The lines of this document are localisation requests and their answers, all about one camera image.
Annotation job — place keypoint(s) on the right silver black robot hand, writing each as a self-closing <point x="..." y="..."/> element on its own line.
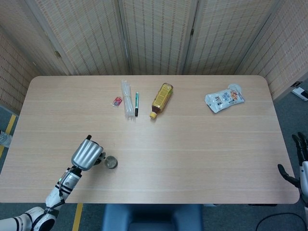
<point x="305" y="178"/>

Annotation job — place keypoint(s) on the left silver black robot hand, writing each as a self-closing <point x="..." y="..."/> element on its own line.
<point x="86" y="154"/>

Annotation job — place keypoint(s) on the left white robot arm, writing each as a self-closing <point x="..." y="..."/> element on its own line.
<point x="66" y="183"/>

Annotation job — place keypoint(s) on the blue robot base seat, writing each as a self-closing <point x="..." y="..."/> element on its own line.
<point x="151" y="216"/>

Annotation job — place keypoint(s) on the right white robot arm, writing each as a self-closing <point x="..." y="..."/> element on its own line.
<point x="306" y="213"/>

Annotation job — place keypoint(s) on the small grey cup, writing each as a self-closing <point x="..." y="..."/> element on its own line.
<point x="111" y="163"/>

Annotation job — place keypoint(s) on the red candy wrapper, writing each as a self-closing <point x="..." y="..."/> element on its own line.
<point x="117" y="101"/>

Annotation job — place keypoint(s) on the yellow floor tape strip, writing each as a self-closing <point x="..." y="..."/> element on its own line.
<point x="11" y="122"/>
<point x="77" y="216"/>

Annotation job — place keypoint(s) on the clear plastic straw bundle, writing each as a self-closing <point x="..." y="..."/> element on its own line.
<point x="127" y="101"/>

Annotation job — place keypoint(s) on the green black marker pen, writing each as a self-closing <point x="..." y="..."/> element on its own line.
<point x="137" y="103"/>

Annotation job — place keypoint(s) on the black power adapter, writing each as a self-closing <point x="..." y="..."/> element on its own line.
<point x="305" y="95"/>

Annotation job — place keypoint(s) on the white power strip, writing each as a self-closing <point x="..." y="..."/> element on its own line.
<point x="298" y="91"/>

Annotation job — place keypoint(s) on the yellow tea bottle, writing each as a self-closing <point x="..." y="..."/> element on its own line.
<point x="161" y="97"/>

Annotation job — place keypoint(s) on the woven folding screen panel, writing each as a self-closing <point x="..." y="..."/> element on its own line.
<point x="91" y="36"/>
<point x="223" y="36"/>
<point x="12" y="72"/>
<point x="158" y="36"/>
<point x="29" y="36"/>
<point x="288" y="48"/>

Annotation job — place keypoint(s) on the white snack pouch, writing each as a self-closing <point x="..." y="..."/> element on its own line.
<point x="223" y="98"/>

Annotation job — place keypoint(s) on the black screen foot bracket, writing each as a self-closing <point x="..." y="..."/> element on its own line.
<point x="296" y="84"/>

